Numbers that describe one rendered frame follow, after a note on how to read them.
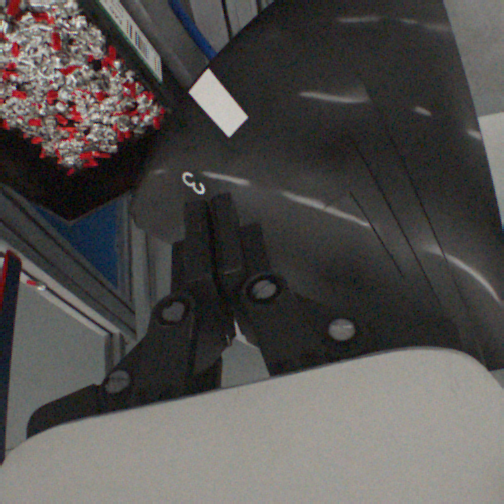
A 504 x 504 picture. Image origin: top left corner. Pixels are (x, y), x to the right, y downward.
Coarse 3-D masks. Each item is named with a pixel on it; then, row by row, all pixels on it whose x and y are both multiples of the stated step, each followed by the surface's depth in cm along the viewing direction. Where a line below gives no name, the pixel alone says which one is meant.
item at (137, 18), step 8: (120, 0) 27; (128, 0) 27; (128, 8) 28; (136, 16) 28; (136, 24) 29; (144, 24) 29; (144, 32) 30; (152, 32) 30; (160, 32) 30; (152, 40) 30; (160, 48) 31; (160, 56) 32; (168, 56) 32; (168, 64) 33; (176, 72) 33; (184, 80) 34; (184, 88) 35
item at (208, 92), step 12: (204, 84) 19; (216, 84) 19; (204, 96) 20; (216, 96) 19; (228, 96) 19; (204, 108) 20; (216, 108) 20; (228, 108) 19; (240, 108) 19; (216, 120) 20; (228, 120) 20; (240, 120) 19; (228, 132) 20
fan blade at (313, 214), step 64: (320, 0) 16; (384, 0) 15; (256, 64) 18; (320, 64) 17; (384, 64) 16; (448, 64) 15; (192, 128) 21; (256, 128) 19; (320, 128) 18; (384, 128) 17; (448, 128) 16; (256, 192) 21; (320, 192) 19; (384, 192) 18; (448, 192) 17; (320, 256) 22; (384, 256) 20; (448, 256) 18
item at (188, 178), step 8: (184, 160) 22; (184, 168) 22; (192, 168) 22; (176, 176) 23; (184, 176) 23; (192, 176) 22; (200, 176) 22; (176, 184) 23; (184, 184) 23; (192, 184) 23; (200, 184) 23; (208, 184) 22; (192, 192) 23; (200, 192) 23; (208, 192) 23; (208, 200) 23
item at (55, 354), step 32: (480, 96) 142; (160, 256) 125; (160, 288) 119; (32, 320) 119; (64, 320) 118; (32, 352) 113; (64, 352) 112; (96, 352) 111; (128, 352) 109; (224, 352) 106; (256, 352) 104; (32, 384) 108; (64, 384) 107; (96, 384) 106; (224, 384) 101
